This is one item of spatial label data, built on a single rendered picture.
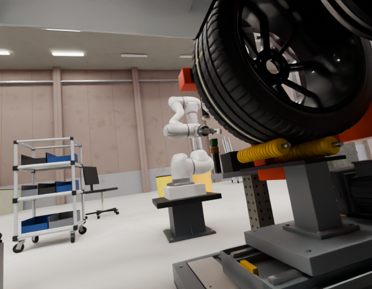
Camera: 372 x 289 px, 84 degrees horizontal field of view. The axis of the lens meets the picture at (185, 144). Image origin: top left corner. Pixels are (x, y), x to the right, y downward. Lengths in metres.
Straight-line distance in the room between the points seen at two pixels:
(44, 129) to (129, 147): 3.88
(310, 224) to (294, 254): 0.17
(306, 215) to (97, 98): 11.05
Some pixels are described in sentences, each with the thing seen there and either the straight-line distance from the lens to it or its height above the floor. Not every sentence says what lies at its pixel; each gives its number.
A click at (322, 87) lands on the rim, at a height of 0.75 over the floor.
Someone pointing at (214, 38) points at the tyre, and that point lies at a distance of 0.68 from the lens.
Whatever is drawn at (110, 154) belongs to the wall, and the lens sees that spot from 10.60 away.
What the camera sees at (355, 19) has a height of 0.72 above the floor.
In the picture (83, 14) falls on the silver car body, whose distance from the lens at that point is 0.44.
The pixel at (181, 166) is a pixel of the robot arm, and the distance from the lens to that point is 1.73.
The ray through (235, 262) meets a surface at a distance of 0.78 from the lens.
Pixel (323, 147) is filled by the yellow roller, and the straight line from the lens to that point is 0.75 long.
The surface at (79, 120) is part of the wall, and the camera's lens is 11.21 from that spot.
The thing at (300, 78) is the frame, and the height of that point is 0.85.
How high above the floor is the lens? 0.45
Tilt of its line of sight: 9 degrees up
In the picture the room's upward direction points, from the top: 8 degrees counter-clockwise
